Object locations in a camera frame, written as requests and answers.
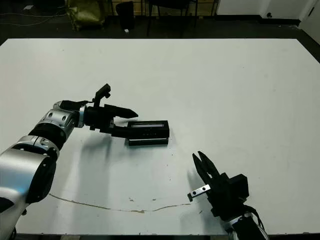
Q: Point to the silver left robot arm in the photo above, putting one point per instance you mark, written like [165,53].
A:
[37,150]

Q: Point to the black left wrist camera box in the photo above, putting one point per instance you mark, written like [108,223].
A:
[102,93]

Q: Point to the black round door stop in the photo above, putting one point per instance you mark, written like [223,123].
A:
[269,14]

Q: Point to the white paper sheet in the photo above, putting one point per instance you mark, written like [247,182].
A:
[28,7]

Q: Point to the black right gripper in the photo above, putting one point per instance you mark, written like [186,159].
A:
[222,197]

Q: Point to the yellow-green sack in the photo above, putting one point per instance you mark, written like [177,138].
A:
[83,12]

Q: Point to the black box base white insert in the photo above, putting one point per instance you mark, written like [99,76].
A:
[147,142]

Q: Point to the black mesh office chair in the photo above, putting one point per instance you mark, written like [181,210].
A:
[167,3]

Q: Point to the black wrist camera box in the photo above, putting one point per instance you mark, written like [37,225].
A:
[102,93]
[240,186]

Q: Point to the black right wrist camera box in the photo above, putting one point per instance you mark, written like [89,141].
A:
[240,186]

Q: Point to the pale wooden crate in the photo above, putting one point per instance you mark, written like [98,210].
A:
[141,7]

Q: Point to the black box lid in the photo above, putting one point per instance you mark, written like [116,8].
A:
[150,128]

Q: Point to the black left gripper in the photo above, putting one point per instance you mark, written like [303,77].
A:
[98,118]

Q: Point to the white door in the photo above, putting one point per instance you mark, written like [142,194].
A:
[312,12]

